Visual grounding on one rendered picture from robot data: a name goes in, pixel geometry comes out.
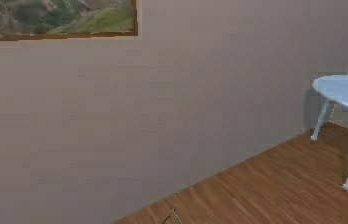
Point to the framed landscape picture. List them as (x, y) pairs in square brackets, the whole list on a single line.
[(55, 16)]

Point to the white round table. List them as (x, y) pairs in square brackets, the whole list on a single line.
[(342, 90)]

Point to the thin brown frame object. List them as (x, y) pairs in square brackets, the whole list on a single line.
[(172, 216)]

